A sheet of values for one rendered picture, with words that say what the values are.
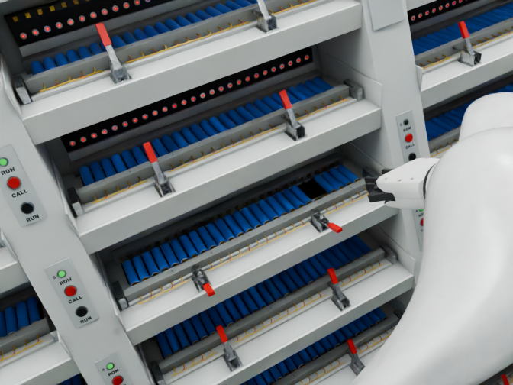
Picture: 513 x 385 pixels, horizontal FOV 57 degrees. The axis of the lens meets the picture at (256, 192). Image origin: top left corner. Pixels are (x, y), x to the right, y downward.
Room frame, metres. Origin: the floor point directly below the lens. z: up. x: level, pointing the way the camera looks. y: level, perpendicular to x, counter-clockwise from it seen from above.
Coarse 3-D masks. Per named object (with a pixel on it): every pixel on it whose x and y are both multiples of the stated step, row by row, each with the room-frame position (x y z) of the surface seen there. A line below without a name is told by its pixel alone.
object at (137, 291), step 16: (368, 176) 0.94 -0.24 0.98; (336, 192) 0.91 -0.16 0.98; (352, 192) 0.92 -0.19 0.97; (304, 208) 0.89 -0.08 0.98; (320, 208) 0.89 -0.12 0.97; (336, 208) 0.89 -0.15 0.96; (272, 224) 0.87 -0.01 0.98; (288, 224) 0.87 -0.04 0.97; (240, 240) 0.84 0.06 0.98; (256, 240) 0.85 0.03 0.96; (272, 240) 0.84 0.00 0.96; (208, 256) 0.82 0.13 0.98; (224, 256) 0.83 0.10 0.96; (176, 272) 0.80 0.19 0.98; (128, 288) 0.79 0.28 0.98; (144, 288) 0.78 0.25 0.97
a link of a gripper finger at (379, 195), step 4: (372, 192) 0.69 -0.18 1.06; (376, 192) 0.68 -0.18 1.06; (380, 192) 0.68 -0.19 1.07; (384, 192) 0.67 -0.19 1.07; (388, 192) 0.66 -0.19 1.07; (368, 196) 0.68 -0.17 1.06; (372, 196) 0.68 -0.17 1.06; (376, 196) 0.67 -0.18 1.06; (380, 196) 0.67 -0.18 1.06; (384, 196) 0.67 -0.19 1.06; (388, 196) 0.66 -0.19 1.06; (392, 196) 0.66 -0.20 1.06; (372, 200) 0.68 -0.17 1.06; (376, 200) 0.67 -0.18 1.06; (380, 200) 0.67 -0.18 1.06; (384, 200) 0.67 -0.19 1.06
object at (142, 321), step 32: (352, 160) 1.04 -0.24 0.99; (160, 224) 0.92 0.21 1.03; (352, 224) 0.86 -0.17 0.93; (96, 256) 0.85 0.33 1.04; (256, 256) 0.82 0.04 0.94; (288, 256) 0.82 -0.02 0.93; (192, 288) 0.78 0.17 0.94; (224, 288) 0.78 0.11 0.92; (128, 320) 0.74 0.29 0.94; (160, 320) 0.74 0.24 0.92
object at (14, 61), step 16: (16, 0) 0.93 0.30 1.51; (32, 0) 0.93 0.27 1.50; (48, 0) 0.94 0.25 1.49; (496, 0) 1.24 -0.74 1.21; (0, 16) 0.92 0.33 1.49; (0, 32) 0.91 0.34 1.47; (0, 48) 0.91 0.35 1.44; (16, 48) 0.92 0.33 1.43; (16, 64) 0.91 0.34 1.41; (320, 64) 1.08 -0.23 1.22; (48, 144) 0.91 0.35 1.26; (64, 160) 0.92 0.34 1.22
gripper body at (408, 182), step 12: (396, 168) 0.70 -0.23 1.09; (408, 168) 0.68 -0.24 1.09; (420, 168) 0.65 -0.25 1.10; (384, 180) 0.67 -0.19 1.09; (396, 180) 0.64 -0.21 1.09; (408, 180) 0.62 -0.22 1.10; (420, 180) 0.61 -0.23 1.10; (396, 192) 0.64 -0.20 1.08; (408, 192) 0.62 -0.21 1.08; (420, 192) 0.60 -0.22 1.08; (384, 204) 0.68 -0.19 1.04; (396, 204) 0.65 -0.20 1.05; (408, 204) 0.62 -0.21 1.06; (420, 204) 0.60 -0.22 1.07
